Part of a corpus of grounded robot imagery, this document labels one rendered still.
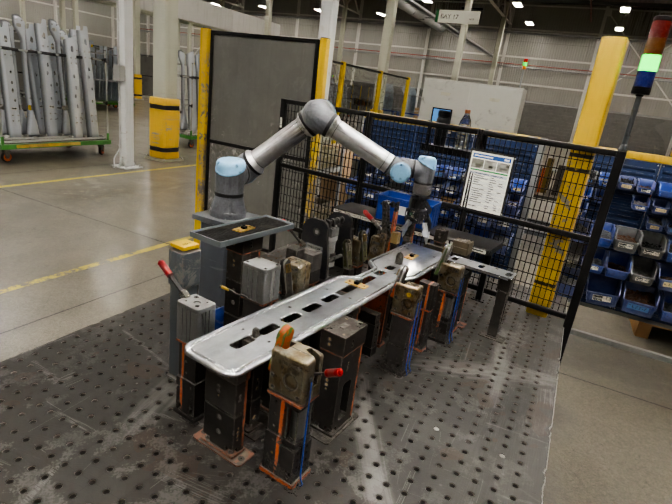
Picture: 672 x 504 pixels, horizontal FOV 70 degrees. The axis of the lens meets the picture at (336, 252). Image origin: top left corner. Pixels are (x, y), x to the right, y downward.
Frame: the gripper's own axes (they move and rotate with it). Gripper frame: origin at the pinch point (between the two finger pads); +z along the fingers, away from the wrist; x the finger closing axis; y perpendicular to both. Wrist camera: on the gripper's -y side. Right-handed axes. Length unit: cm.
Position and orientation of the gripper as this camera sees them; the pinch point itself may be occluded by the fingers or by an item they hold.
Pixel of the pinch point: (414, 238)
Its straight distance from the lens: 210.6
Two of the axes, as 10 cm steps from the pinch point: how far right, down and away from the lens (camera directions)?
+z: -1.2, 9.4, 3.3
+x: 8.3, 2.8, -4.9
